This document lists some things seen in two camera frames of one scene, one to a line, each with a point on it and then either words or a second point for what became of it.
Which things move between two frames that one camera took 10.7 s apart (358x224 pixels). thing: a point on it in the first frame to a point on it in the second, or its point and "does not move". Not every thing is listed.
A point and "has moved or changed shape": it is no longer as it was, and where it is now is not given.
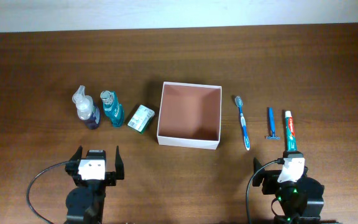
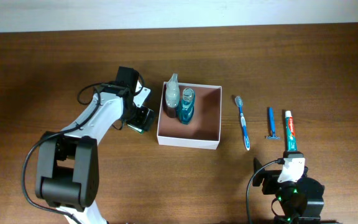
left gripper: [110, 180] to [143, 112]
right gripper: [271, 177] does not move
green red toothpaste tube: [290, 132] does not move
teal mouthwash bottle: [112, 109] has moved or changed shape
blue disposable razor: [272, 126] does not move
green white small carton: [141, 119] does not move
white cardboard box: [189, 115] does not move
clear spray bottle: [86, 110] has moved or changed shape
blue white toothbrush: [239, 102] does not move
